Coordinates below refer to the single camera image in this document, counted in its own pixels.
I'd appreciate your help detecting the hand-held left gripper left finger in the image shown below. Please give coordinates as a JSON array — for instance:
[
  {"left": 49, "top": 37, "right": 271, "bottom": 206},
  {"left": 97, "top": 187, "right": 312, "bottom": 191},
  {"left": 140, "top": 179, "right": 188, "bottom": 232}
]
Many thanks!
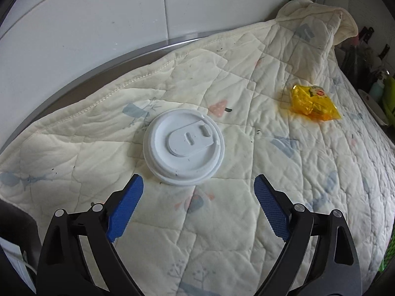
[{"left": 36, "top": 174, "right": 144, "bottom": 296}]

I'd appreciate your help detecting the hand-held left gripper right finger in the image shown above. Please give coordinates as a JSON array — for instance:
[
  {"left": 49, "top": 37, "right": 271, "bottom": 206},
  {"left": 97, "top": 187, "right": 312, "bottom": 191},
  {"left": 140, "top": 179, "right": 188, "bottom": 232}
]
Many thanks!
[{"left": 254, "top": 174, "right": 361, "bottom": 296}]

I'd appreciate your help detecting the white plastic cup lid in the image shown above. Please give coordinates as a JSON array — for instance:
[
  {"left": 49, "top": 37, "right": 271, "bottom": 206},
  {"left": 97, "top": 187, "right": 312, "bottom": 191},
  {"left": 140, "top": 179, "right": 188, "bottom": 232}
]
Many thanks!
[{"left": 143, "top": 109, "right": 225, "bottom": 186}]

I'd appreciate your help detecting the green plastic basket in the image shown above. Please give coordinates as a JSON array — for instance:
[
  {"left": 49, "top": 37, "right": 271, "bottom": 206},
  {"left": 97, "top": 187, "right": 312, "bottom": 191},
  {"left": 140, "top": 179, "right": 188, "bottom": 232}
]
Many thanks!
[{"left": 378, "top": 247, "right": 395, "bottom": 272}]

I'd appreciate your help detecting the cream quilted blanket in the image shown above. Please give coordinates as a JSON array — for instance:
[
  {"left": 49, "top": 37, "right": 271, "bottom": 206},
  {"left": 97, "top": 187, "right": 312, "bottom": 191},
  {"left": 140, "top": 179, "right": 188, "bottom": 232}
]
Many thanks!
[{"left": 0, "top": 0, "right": 395, "bottom": 296}]

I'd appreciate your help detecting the yellow snack wrapper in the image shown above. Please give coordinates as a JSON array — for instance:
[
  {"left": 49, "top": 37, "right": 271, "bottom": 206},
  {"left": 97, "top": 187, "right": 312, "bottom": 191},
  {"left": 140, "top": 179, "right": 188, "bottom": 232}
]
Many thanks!
[{"left": 288, "top": 84, "right": 342, "bottom": 121}]

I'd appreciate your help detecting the white bowl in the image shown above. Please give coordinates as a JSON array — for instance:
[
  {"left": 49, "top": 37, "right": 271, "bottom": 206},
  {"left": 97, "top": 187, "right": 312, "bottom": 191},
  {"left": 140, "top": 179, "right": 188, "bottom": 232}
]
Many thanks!
[{"left": 358, "top": 89, "right": 390, "bottom": 127}]

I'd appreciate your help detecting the teal plastic container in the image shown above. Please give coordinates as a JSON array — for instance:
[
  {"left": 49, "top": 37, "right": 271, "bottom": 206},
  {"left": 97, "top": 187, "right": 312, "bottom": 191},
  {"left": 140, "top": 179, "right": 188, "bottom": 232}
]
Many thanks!
[{"left": 369, "top": 78, "right": 385, "bottom": 99}]

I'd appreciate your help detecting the white cable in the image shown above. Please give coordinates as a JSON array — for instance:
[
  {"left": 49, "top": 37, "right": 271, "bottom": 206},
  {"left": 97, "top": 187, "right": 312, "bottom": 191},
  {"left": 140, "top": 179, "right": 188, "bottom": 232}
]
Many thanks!
[{"left": 9, "top": 247, "right": 38, "bottom": 276}]

